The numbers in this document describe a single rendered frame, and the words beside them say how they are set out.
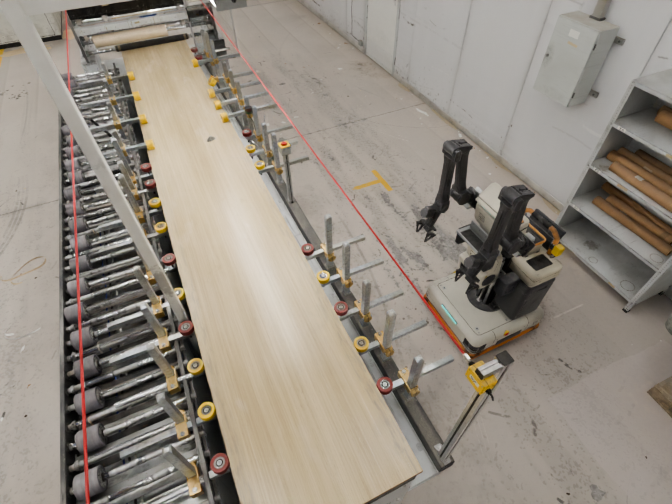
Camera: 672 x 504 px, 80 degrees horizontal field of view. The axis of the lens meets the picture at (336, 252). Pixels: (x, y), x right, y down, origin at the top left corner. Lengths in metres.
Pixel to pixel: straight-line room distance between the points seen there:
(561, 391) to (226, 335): 2.35
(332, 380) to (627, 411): 2.19
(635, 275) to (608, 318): 0.47
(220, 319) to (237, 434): 0.64
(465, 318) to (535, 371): 0.65
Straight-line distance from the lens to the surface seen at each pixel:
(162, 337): 2.44
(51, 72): 1.64
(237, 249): 2.66
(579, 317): 3.83
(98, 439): 2.35
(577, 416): 3.38
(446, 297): 3.19
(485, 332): 3.10
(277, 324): 2.26
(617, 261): 4.22
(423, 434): 2.24
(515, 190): 2.01
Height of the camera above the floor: 2.81
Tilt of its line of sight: 48 degrees down
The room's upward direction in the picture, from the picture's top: 1 degrees counter-clockwise
